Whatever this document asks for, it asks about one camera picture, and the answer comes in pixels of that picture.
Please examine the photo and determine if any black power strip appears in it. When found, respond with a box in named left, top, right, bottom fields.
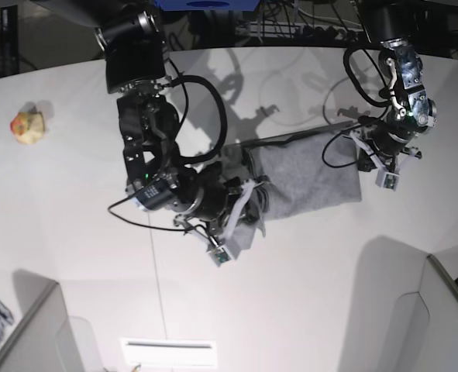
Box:
left=295, top=25, right=369, bottom=43

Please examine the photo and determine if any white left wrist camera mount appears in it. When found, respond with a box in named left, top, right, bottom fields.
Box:
left=349, top=130, right=422, bottom=191

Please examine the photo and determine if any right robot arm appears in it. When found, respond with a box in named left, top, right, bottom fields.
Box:
left=42, top=1, right=260, bottom=237

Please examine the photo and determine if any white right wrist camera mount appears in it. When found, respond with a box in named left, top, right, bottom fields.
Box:
left=174, top=180, right=268, bottom=268

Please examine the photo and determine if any crumpled yellow red paper ball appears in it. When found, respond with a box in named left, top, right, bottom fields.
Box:
left=10, top=112, right=46, bottom=145

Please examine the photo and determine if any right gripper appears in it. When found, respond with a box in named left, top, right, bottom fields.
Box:
left=174, top=162, right=267, bottom=226

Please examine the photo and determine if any grey partition panel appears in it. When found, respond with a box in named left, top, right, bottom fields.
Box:
left=0, top=281, right=85, bottom=371
left=338, top=255, right=458, bottom=371

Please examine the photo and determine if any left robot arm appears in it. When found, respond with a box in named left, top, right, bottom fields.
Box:
left=353, top=1, right=436, bottom=172

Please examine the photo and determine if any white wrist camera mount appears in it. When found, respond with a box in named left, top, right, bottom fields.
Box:
left=174, top=180, right=268, bottom=268
left=349, top=130, right=422, bottom=191

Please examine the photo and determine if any blue box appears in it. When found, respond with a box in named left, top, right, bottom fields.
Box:
left=154, top=0, right=260, bottom=12

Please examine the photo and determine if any grey T-shirt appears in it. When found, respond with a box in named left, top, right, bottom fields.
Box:
left=220, top=133, right=362, bottom=254

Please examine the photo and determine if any right grey partition panel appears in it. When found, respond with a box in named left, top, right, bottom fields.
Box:
left=338, top=255, right=458, bottom=371

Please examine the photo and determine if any left grey partition panel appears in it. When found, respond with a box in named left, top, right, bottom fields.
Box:
left=0, top=281, right=85, bottom=371

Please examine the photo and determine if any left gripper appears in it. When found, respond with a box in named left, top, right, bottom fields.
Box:
left=352, top=126, right=403, bottom=173

